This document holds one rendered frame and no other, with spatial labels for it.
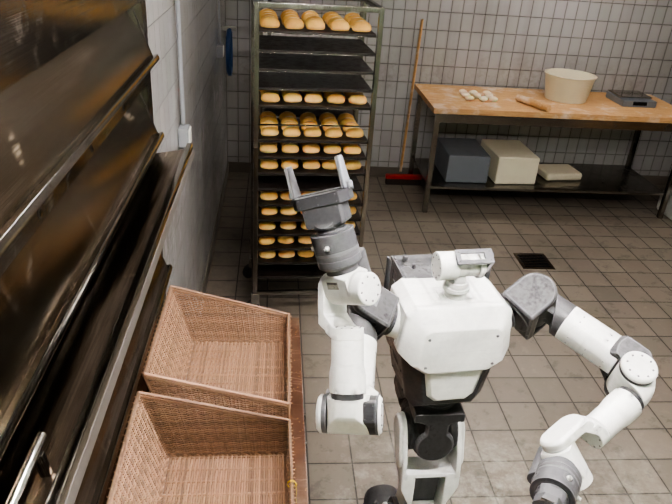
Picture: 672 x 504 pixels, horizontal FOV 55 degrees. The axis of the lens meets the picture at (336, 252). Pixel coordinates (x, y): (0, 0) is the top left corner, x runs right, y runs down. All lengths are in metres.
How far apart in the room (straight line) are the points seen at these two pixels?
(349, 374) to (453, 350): 0.33
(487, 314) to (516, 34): 4.77
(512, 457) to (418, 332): 1.83
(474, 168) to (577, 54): 1.48
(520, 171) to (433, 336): 4.32
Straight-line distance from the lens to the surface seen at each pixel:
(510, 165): 5.66
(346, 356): 1.27
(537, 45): 6.21
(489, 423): 3.37
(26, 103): 1.30
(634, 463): 3.45
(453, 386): 1.59
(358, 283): 1.22
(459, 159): 5.51
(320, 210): 1.23
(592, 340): 1.60
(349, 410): 1.28
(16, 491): 1.00
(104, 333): 1.36
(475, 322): 1.50
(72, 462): 1.06
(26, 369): 1.20
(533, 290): 1.61
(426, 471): 1.82
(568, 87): 5.79
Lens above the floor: 2.17
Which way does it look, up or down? 28 degrees down
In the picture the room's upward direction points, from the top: 4 degrees clockwise
